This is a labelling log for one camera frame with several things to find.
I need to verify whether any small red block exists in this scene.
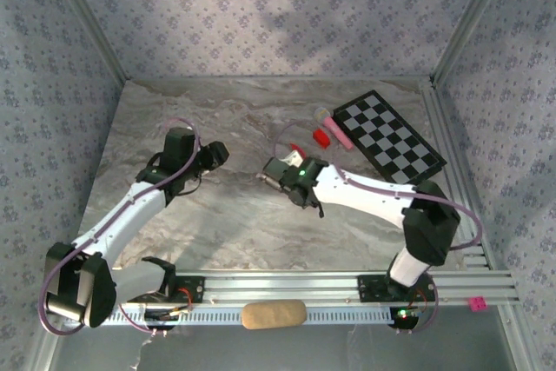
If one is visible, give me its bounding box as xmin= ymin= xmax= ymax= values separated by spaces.
xmin=312 ymin=128 xmax=334 ymax=149

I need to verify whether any pink toy microphone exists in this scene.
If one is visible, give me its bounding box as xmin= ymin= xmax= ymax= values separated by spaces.
xmin=314 ymin=107 xmax=354 ymax=150

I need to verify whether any black grey chessboard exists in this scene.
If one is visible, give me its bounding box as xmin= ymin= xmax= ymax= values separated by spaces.
xmin=332 ymin=89 xmax=448 ymax=185

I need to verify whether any tan oval pad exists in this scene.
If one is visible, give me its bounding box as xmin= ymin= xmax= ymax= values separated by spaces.
xmin=241 ymin=299 xmax=308 ymax=331

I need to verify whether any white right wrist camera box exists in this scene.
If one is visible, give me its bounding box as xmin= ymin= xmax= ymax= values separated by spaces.
xmin=280 ymin=149 xmax=306 ymax=167

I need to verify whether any long aluminium mounting rail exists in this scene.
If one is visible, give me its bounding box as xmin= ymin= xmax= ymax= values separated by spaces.
xmin=48 ymin=269 xmax=520 ymax=307

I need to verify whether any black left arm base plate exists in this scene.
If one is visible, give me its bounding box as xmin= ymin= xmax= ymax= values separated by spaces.
xmin=125 ymin=275 xmax=206 ymax=305

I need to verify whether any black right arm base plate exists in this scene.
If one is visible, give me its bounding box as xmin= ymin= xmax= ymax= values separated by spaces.
xmin=356 ymin=274 xmax=438 ymax=304

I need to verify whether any slotted grey cable duct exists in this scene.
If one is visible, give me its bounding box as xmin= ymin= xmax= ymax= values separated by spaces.
xmin=113 ymin=303 xmax=431 ymax=327

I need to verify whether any aluminium side rail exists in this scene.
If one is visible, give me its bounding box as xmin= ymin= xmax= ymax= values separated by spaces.
xmin=419 ymin=87 xmax=494 ymax=270

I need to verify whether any aluminium frame post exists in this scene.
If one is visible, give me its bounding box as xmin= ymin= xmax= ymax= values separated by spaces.
xmin=497 ymin=304 xmax=546 ymax=371
xmin=43 ymin=0 xmax=131 ymax=83
xmin=432 ymin=0 xmax=519 ymax=83
xmin=23 ymin=321 xmax=66 ymax=371

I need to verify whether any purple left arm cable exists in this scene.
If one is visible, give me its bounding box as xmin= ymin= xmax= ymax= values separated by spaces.
xmin=37 ymin=117 xmax=202 ymax=338

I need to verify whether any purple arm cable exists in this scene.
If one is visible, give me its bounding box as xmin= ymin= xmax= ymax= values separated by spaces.
xmin=37 ymin=117 xmax=202 ymax=338
xmin=272 ymin=120 xmax=484 ymax=337

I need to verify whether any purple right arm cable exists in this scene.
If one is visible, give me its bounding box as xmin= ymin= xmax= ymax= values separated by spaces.
xmin=272 ymin=120 xmax=484 ymax=337

